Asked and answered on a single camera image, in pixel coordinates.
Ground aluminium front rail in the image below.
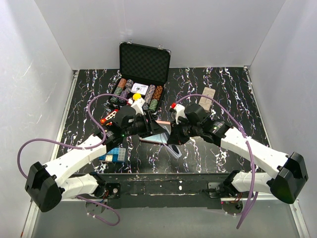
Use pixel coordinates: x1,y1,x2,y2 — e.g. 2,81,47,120
23,194,310,238

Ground black poker chip case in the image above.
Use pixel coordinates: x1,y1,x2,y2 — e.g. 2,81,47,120
119,42,171,116

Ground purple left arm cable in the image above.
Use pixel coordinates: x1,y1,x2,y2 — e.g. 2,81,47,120
16,93,132,226

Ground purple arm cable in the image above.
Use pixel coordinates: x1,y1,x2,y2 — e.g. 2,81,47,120
175,94,259,230
16,93,132,226

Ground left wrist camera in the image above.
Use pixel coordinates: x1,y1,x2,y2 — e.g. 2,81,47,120
127,98,145,115

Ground yellow dealer button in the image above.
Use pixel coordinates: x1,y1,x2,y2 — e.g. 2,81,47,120
132,93,142,101

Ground light blue cloth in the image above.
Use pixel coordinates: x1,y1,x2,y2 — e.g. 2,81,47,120
145,133,169,144

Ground grey glasses case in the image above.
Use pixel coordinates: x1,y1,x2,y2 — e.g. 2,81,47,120
199,87,216,112

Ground red yellow toy bus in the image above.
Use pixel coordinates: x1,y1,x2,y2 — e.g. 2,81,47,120
100,109,118,125

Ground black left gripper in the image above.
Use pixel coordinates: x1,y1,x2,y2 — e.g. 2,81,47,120
122,111,165,138

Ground white frame sunglasses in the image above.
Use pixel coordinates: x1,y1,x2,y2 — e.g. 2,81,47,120
164,144,182,159

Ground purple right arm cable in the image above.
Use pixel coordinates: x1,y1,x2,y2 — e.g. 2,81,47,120
175,94,259,230

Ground blue grey brick block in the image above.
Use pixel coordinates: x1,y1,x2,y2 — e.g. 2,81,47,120
99,148,128,163

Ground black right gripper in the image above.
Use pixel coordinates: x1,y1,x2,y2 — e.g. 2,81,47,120
167,117,202,145

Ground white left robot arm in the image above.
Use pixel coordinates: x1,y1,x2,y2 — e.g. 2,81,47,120
25,106,166,212

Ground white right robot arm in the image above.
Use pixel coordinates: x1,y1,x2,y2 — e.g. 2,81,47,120
167,103,309,204

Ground white card deck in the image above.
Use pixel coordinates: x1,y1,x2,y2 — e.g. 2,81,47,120
131,83,149,95

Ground pink glasses case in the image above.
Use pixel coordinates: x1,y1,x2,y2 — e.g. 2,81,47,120
139,120,171,145

